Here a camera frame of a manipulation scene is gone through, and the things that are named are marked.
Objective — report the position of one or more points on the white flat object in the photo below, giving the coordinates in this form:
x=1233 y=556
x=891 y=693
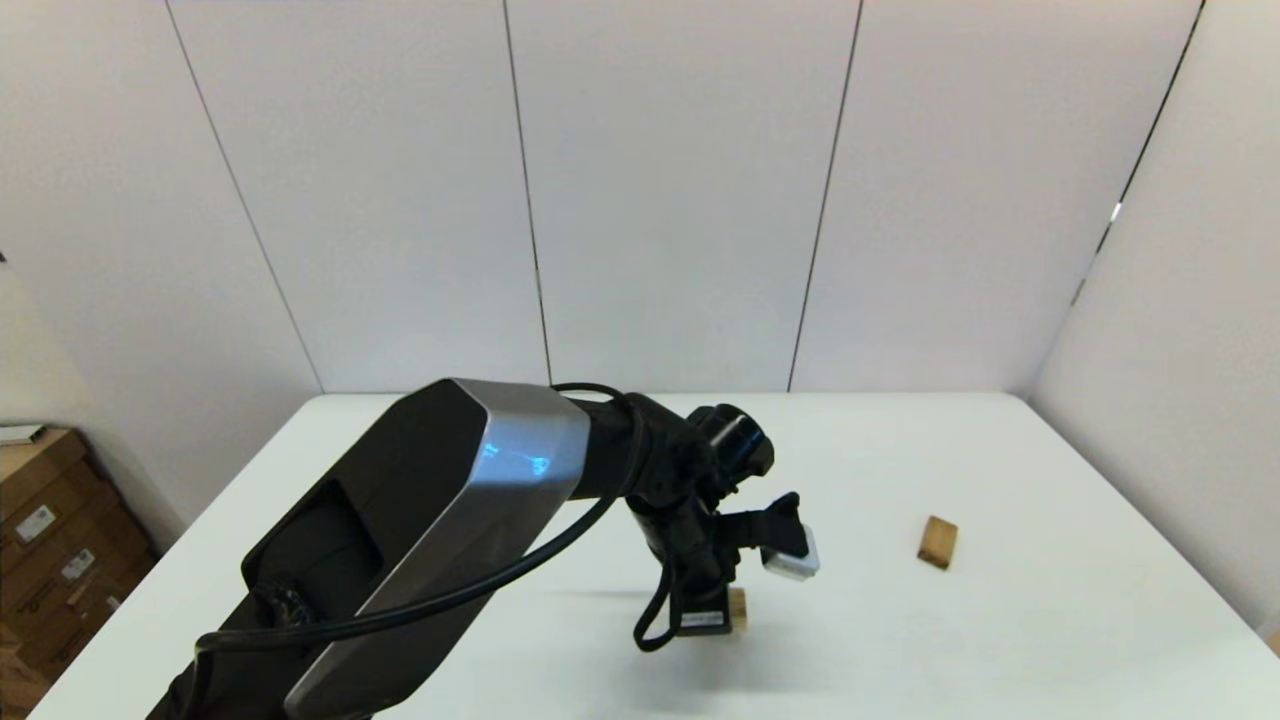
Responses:
x=20 y=433

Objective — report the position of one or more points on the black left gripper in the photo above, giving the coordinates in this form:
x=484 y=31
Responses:
x=695 y=560

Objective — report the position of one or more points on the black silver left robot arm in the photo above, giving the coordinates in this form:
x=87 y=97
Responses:
x=450 y=480

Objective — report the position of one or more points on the rectangular wooden building block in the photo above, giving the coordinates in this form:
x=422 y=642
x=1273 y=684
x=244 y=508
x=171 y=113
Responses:
x=937 y=543

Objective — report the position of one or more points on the arched wooden building block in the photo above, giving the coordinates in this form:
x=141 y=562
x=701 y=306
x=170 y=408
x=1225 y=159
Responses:
x=738 y=610

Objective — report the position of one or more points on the labelled brown cardboard box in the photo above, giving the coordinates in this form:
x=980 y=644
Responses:
x=85 y=625
x=60 y=585
x=40 y=480

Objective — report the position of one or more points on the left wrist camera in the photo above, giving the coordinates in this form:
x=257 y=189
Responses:
x=792 y=558

